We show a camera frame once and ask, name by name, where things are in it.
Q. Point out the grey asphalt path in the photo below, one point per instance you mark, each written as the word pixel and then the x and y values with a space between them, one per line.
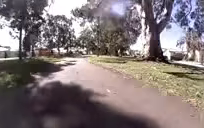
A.
pixel 90 83

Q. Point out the row of trees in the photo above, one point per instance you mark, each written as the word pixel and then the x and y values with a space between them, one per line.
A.
pixel 100 36

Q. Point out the grass verge with dry patches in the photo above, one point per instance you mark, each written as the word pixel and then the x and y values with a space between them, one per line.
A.
pixel 156 75

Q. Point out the large thick-trunked tree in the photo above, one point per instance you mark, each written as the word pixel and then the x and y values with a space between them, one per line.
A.
pixel 155 40

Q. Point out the pale building with fence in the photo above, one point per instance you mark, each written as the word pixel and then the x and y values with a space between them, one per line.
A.
pixel 190 53

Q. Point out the slender dark tree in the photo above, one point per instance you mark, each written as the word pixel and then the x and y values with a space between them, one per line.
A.
pixel 20 30

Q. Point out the shaded grass verge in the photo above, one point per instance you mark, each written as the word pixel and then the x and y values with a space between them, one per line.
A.
pixel 13 71

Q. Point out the pale road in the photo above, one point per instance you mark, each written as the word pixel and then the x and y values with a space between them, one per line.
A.
pixel 193 63

